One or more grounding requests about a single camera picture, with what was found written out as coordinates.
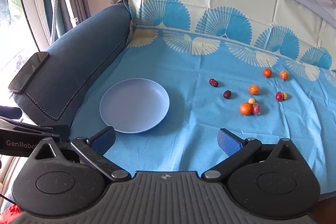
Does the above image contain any pale blue round plate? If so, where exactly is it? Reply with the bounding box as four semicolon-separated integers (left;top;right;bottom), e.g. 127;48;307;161
99;78;171;134

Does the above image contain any black smartphone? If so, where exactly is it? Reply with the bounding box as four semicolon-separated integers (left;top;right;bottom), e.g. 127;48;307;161
8;51;50;94

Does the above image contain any blue sofa armrest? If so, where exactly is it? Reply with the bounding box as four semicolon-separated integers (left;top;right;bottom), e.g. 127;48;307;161
13;3;132;127

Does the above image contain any blue fan-print blanket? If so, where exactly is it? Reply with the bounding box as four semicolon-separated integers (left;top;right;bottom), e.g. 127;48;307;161
70;0;336;195

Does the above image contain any large bare orange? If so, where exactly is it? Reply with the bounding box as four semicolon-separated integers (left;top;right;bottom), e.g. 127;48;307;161
240;102;253;116

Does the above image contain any red cloth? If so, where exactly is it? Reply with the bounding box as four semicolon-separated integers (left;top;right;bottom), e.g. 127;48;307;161
0;203;21;224

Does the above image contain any black cable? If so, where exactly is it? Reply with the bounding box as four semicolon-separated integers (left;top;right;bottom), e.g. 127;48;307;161
0;190;17;207

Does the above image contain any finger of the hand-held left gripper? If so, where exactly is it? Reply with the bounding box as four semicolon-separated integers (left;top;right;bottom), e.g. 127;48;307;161
0;116;71;139
0;106;23;119

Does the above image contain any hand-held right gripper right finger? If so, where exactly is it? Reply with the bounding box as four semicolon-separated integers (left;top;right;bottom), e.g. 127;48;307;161
202;128;306;183

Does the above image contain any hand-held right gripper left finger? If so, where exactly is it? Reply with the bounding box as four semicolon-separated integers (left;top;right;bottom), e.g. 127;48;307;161
28;126;132;183

